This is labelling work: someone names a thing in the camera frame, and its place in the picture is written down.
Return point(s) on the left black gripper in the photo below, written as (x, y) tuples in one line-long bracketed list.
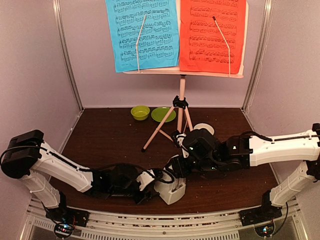
[(145, 197)]

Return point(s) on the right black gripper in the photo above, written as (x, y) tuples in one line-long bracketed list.
[(179, 170)]

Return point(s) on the white metronome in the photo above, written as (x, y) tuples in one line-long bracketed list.
[(171, 191)]

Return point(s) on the pink music stand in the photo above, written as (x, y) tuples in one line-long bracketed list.
[(179, 102)]

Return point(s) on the red sheet music paper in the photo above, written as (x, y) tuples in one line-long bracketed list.
[(212, 36)]

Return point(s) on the blue sheet music paper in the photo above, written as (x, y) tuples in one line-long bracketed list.
[(144, 34)]

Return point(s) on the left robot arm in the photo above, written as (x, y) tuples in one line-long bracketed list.
[(28, 157)]

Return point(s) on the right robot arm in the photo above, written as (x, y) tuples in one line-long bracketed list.
[(203, 152)]

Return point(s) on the white and blue bowl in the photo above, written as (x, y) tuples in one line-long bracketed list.
[(204, 126)]

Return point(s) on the green plate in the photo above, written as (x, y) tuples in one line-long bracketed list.
[(158, 114)]

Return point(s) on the lime green bowl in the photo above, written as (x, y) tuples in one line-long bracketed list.
[(140, 112)]

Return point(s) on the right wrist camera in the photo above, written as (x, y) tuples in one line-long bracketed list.
[(177, 139)]

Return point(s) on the front aluminium rail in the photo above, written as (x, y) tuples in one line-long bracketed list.
[(192, 218)]

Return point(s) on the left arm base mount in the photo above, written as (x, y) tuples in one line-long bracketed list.
[(65, 221)]

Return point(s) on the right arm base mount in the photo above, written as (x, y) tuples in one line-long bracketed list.
[(262, 219)]

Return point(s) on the left aluminium frame post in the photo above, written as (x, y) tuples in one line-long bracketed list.
[(65, 53)]

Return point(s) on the aluminium frame post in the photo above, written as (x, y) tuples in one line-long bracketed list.
[(258, 62), (65, 53)]

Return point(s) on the right aluminium frame post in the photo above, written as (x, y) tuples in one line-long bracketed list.
[(258, 62)]

